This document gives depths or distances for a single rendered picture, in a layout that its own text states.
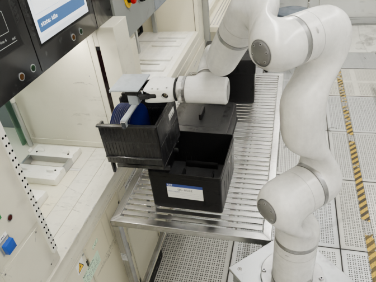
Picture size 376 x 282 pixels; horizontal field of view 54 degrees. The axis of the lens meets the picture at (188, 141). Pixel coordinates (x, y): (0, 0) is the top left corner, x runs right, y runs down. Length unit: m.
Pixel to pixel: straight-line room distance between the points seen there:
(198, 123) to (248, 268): 0.74
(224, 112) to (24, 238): 1.08
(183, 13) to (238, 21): 1.96
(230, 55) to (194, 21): 1.87
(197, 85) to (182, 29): 1.75
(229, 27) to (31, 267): 0.82
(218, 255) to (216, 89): 1.33
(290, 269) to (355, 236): 1.34
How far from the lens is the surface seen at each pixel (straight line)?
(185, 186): 1.37
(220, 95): 1.12
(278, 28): 0.72
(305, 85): 0.82
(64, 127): 1.69
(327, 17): 0.80
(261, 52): 0.72
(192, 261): 2.25
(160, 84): 1.18
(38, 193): 1.48
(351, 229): 2.48
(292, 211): 0.91
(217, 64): 1.00
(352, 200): 2.66
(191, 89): 1.14
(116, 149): 1.27
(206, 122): 1.73
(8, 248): 1.03
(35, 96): 1.68
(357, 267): 2.31
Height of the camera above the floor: 1.79
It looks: 35 degrees down
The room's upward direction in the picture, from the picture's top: 6 degrees counter-clockwise
